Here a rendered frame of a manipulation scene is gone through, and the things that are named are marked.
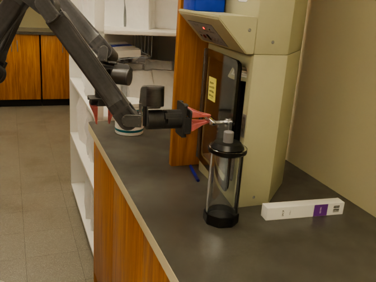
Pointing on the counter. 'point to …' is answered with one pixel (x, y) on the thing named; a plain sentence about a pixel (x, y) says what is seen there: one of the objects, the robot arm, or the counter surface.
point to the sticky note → (212, 89)
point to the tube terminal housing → (267, 92)
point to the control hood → (227, 28)
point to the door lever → (216, 121)
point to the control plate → (207, 32)
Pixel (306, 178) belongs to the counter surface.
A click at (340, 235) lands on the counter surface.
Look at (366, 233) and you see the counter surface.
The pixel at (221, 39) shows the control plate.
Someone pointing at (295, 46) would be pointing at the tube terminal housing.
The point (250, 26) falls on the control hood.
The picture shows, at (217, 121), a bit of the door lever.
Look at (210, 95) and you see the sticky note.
